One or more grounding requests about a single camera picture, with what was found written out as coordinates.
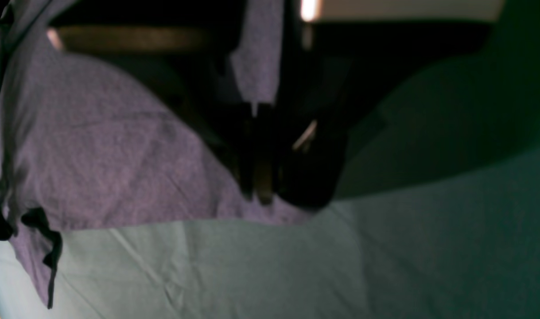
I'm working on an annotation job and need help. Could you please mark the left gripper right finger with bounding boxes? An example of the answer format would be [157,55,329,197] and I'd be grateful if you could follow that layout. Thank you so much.
[274,0,505,209]

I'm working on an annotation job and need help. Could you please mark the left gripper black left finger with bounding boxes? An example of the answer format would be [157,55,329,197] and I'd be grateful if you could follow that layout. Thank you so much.
[48,0,279,206]

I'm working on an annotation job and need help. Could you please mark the blue-grey T-shirt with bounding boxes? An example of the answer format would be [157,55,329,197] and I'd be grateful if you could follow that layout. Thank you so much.
[0,0,311,308]

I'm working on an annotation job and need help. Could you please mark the teal table cloth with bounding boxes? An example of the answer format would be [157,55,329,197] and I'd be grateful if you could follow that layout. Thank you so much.
[0,0,540,319]

